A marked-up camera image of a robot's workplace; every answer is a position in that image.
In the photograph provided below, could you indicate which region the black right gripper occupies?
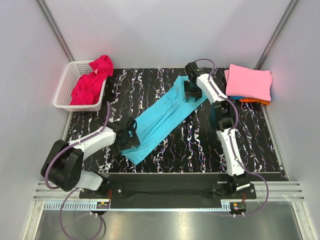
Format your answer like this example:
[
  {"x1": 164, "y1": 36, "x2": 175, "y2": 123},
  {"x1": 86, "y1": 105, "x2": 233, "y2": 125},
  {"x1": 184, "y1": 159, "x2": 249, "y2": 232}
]
[{"x1": 183, "y1": 80, "x2": 203, "y2": 102}]

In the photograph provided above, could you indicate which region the cyan t shirt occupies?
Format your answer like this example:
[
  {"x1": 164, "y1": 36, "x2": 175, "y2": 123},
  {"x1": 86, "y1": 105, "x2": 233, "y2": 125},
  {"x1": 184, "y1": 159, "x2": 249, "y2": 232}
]
[{"x1": 122, "y1": 76, "x2": 207, "y2": 165}]

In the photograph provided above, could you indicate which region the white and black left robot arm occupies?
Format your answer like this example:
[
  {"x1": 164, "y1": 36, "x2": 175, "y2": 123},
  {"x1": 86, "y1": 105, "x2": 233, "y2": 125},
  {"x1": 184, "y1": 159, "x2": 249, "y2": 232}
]
[{"x1": 40, "y1": 116, "x2": 140, "y2": 198}]

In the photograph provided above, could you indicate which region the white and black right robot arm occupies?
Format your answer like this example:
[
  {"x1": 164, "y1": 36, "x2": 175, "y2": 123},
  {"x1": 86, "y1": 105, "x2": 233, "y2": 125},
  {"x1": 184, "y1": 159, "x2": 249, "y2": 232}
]
[{"x1": 183, "y1": 61, "x2": 250, "y2": 199}]

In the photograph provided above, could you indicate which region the blue folded t shirt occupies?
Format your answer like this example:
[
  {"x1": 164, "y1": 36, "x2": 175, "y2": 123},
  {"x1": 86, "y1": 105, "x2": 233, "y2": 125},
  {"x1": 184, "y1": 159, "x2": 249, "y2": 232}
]
[{"x1": 229, "y1": 96, "x2": 245, "y2": 101}]

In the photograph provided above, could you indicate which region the pink folded t shirt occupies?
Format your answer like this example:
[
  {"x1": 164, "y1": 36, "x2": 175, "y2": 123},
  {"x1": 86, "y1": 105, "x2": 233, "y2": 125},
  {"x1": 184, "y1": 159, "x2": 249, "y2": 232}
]
[{"x1": 224, "y1": 64, "x2": 273, "y2": 102}]

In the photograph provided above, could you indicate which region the orange folded t shirt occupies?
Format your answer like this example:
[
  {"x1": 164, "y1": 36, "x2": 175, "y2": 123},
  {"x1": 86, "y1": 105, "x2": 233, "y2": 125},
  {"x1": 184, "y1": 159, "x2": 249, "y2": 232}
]
[{"x1": 239, "y1": 98, "x2": 270, "y2": 106}]

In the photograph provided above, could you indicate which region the black marbled table mat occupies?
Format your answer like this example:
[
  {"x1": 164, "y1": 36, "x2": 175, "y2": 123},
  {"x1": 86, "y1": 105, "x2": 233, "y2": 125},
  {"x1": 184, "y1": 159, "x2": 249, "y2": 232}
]
[{"x1": 61, "y1": 68, "x2": 287, "y2": 181}]

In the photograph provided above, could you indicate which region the red t shirt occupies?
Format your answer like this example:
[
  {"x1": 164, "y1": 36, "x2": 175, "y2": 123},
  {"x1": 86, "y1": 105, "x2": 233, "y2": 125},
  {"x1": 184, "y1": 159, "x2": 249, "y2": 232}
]
[{"x1": 70, "y1": 55, "x2": 114, "y2": 106}]

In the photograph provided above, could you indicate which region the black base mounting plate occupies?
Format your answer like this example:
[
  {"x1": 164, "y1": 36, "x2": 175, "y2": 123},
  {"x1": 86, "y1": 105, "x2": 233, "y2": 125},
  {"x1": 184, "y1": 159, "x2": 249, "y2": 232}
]
[{"x1": 79, "y1": 173, "x2": 257, "y2": 211}]

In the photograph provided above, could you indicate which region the white plastic basket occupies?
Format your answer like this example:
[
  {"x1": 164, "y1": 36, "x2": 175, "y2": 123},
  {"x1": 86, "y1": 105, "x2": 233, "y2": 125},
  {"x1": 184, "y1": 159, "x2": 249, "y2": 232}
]
[{"x1": 53, "y1": 60, "x2": 107, "y2": 112}]

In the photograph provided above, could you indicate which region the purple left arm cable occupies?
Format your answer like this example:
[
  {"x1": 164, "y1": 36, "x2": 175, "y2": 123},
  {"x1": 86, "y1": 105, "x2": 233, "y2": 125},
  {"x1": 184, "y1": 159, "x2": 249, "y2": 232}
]
[{"x1": 44, "y1": 101, "x2": 112, "y2": 237}]

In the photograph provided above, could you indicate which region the white slotted cable duct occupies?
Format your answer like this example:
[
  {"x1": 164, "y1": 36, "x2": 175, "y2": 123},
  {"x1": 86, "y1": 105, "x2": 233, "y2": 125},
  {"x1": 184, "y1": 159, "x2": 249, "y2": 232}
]
[{"x1": 44, "y1": 201, "x2": 110, "y2": 211}]

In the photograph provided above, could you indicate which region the aluminium frame rail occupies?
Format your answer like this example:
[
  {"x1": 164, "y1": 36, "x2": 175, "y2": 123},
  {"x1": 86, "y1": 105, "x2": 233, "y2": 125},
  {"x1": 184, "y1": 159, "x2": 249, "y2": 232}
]
[{"x1": 32, "y1": 181, "x2": 305, "y2": 203}]

